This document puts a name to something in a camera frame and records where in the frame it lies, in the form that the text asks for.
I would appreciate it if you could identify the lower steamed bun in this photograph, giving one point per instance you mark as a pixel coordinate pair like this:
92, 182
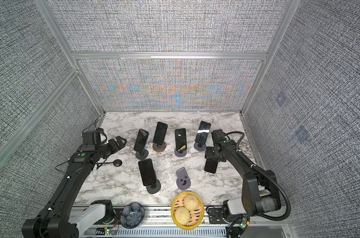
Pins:
182, 215

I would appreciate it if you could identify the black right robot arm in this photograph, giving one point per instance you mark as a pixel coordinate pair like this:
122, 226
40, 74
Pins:
260, 191

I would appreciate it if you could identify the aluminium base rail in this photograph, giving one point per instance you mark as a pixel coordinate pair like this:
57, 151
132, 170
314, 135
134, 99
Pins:
158, 223

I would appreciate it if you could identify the dark flower shaped dish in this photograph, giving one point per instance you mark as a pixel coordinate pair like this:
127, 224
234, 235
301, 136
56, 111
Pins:
132, 215

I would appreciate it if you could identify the steamed bun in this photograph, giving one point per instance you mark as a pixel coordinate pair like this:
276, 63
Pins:
191, 202
182, 215

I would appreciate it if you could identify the dark front phone stand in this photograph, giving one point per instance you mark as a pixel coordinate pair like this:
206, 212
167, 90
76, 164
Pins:
154, 188

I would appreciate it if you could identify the wooden base phone stand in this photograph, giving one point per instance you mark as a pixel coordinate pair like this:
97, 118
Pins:
159, 147

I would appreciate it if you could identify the phone on wooden stand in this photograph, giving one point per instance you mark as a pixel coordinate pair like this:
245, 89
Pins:
160, 133

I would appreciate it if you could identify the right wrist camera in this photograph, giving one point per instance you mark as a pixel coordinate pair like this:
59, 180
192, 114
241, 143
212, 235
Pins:
218, 135

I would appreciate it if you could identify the black ladle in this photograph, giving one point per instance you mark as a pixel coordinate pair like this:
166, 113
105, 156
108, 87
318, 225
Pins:
116, 163

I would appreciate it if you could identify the phone with reflective screen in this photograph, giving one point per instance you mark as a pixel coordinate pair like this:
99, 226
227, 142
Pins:
203, 132

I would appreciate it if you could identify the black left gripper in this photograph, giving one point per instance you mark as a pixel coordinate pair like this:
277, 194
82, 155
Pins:
115, 147

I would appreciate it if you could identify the upper steamed bun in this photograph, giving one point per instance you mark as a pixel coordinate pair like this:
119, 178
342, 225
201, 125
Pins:
191, 202

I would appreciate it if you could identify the green edged phone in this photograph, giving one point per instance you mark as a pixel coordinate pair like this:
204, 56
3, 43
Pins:
180, 138

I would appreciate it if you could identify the purple front phone stand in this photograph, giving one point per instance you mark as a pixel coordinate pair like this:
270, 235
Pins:
183, 180

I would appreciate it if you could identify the dark grey round phone stand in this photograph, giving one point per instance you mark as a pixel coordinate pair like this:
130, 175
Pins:
142, 156

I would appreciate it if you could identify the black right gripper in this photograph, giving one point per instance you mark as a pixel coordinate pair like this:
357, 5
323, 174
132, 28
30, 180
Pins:
208, 153

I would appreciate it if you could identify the purple phone stand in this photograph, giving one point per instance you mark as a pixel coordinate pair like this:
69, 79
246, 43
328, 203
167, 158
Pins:
183, 180
181, 152

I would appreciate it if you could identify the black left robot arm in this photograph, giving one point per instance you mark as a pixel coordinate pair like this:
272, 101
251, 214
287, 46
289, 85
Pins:
53, 219

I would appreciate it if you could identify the purple stand back right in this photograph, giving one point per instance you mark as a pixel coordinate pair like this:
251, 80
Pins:
199, 147

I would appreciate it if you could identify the bamboo steamer basket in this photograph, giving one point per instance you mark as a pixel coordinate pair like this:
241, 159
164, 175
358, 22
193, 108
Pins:
196, 216

